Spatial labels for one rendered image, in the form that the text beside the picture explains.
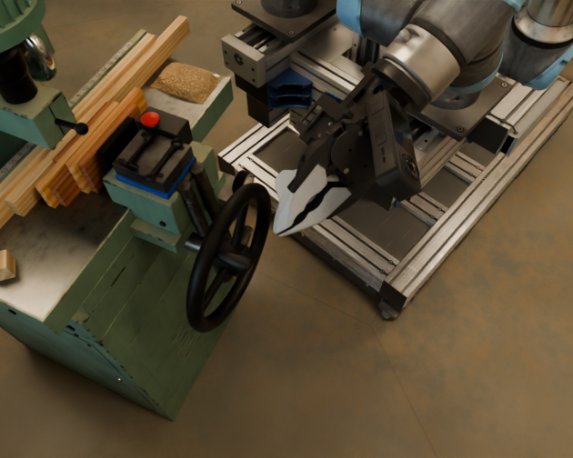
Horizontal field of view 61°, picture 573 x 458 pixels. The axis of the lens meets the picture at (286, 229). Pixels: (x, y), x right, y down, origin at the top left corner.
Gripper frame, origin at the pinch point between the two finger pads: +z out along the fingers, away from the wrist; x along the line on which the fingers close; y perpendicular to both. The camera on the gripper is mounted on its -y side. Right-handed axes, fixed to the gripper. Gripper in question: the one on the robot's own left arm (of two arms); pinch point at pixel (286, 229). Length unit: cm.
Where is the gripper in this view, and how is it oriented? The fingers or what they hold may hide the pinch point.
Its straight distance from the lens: 53.7
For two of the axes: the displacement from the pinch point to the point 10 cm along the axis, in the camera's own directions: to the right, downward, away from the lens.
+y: -3.8, -5.2, 7.7
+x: -6.5, -4.5, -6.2
